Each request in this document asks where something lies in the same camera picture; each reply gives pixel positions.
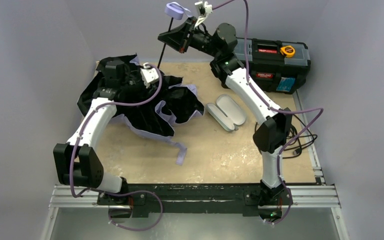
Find lavender umbrella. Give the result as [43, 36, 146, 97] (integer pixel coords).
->
[76, 1, 205, 167]

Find mint green umbrella sleeve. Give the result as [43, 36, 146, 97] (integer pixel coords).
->
[205, 94, 247, 132]

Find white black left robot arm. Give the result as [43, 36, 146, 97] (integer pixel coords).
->
[53, 59, 155, 198]

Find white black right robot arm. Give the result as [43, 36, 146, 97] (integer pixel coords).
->
[157, 17, 292, 201]

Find black toolbox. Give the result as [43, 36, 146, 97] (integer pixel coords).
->
[234, 37, 311, 95]

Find yellow tape measure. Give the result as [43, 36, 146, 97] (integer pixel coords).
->
[280, 45, 296, 58]

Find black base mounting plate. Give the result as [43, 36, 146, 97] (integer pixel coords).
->
[97, 183, 293, 220]

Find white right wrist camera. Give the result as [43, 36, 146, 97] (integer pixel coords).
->
[194, 1, 213, 29]

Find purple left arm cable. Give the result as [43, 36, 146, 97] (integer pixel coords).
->
[69, 62, 164, 233]

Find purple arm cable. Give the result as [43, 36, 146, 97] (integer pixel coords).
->
[211, 0, 325, 226]
[69, 62, 164, 233]

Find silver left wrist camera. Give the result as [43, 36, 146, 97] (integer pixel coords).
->
[140, 63, 160, 89]

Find black cable on table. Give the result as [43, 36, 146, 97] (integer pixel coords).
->
[254, 114, 319, 160]

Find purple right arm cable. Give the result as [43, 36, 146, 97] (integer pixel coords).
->
[211, 0, 325, 226]

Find aluminium rail frame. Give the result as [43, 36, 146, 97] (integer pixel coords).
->
[41, 97, 349, 240]

